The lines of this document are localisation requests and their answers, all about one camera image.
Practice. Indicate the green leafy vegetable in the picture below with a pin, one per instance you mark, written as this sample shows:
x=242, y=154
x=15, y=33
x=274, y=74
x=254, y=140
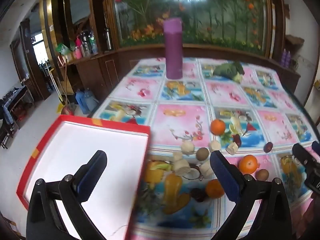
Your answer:
x=232, y=71

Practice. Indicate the grey thermos jug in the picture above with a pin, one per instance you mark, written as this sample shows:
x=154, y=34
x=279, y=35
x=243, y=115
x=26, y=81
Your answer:
x=90, y=100

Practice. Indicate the broom and dustpan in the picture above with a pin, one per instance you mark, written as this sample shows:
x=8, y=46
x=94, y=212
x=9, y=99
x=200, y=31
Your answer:
x=65, y=107

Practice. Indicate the purple thermos bottle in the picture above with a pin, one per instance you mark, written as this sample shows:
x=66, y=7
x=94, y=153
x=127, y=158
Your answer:
x=173, y=48

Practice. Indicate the flower painting glass panel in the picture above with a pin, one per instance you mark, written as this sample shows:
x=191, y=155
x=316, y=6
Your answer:
x=235, y=24

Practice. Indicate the person's right hand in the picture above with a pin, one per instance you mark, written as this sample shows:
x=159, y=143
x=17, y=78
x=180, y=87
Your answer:
x=311, y=214

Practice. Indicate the brown round longan fruit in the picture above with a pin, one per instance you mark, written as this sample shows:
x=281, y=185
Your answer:
x=202, y=154

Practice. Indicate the steel thermos flask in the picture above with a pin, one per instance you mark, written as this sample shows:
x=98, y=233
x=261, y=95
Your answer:
x=108, y=38

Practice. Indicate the small beige banana chunk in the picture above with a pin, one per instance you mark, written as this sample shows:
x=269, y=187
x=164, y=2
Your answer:
x=177, y=156

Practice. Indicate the pink bottle on counter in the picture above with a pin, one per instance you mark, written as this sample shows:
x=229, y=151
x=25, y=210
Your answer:
x=77, y=50

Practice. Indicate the dark side table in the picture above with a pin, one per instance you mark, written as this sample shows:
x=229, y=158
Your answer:
x=13, y=105

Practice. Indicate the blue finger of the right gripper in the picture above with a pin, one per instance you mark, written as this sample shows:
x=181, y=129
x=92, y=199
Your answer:
x=316, y=147
x=304, y=157

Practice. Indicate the green plastic bag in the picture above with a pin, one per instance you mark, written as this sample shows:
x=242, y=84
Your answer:
x=62, y=49

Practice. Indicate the orange mandarin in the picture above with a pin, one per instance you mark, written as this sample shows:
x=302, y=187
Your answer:
x=248, y=164
x=217, y=127
x=214, y=189

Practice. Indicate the fruit pattern tablecloth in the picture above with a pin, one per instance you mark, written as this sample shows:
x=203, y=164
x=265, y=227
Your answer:
x=240, y=109

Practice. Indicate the blue thermos jug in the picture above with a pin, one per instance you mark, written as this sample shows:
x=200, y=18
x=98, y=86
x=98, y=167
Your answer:
x=80, y=98

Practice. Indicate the red box lid tray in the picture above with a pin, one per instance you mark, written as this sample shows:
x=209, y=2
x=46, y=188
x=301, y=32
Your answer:
x=46, y=187

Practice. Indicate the large beige banana chunk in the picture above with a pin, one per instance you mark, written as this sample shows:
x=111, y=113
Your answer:
x=181, y=167

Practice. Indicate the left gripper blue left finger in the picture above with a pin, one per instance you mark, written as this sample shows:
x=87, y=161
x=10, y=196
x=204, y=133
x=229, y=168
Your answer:
x=87, y=176

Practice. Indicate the purple bottles on shelf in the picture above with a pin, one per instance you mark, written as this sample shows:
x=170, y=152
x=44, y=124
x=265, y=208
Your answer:
x=285, y=58

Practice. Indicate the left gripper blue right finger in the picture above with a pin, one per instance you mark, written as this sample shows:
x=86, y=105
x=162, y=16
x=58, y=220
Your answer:
x=228, y=175

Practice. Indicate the brown kiwi-like fruit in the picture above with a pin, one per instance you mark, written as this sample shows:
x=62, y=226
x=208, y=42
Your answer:
x=262, y=175

